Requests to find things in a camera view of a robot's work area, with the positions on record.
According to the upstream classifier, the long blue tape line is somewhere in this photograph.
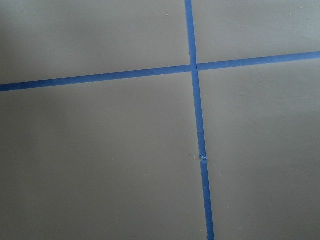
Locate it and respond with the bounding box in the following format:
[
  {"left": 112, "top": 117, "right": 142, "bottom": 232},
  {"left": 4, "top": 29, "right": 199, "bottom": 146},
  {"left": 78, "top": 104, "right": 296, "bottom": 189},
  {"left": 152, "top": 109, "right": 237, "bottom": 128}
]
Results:
[{"left": 184, "top": 0, "right": 215, "bottom": 240}]

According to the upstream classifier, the crossing blue tape line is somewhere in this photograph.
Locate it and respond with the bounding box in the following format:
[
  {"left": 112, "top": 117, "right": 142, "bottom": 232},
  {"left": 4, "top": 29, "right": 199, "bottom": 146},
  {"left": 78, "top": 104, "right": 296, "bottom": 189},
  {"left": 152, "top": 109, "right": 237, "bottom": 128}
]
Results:
[{"left": 0, "top": 51, "right": 320, "bottom": 92}]

